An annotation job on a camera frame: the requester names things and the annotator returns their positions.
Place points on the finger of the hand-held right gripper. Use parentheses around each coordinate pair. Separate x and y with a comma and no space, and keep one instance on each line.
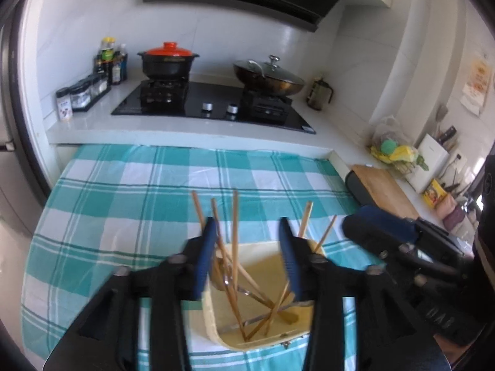
(371,235)
(383,218)

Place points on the glass French press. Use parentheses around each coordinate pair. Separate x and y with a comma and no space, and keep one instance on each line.
(319,94)

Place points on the dark sauce bottle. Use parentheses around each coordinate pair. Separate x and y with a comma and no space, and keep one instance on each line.
(118,67)

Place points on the pink cup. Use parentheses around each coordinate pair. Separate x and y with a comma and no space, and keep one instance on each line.
(445,205)

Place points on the wok with glass lid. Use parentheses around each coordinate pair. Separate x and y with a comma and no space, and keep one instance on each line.
(270,79)

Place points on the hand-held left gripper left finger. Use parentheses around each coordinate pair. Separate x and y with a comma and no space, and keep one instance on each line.
(205,255)

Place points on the black spice jar rack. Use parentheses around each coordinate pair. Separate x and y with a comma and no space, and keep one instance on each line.
(89,92)

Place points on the yellow utensil box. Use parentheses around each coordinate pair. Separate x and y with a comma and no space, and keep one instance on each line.
(263,274)

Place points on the teal checked tablecloth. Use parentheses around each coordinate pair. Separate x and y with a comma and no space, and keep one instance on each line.
(116,201)

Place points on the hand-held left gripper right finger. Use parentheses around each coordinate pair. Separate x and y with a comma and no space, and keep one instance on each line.
(290,262)

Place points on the white knife block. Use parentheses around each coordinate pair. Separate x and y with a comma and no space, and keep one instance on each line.
(429,162)

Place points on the black tray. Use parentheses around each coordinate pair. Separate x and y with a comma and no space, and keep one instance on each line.
(359,189)

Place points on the yellow snack packet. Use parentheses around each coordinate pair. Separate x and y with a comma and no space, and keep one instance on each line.
(433,193)

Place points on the wall calendar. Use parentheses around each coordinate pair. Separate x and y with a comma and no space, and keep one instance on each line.
(477,83)

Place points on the white spice shaker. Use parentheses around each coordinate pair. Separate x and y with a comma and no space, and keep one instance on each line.
(64,106)

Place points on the plastic bag of produce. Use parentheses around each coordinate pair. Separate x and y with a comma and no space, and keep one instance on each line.
(390,148)

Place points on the purple cup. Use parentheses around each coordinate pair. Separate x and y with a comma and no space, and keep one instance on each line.
(454,216)

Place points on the black gas stove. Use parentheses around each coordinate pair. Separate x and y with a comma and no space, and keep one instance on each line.
(216,100)

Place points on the wooden cutting board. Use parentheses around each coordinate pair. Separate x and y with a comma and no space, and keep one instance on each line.
(386,189)

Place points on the black pot with red lid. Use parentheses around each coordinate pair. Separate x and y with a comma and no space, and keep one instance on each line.
(166,63)

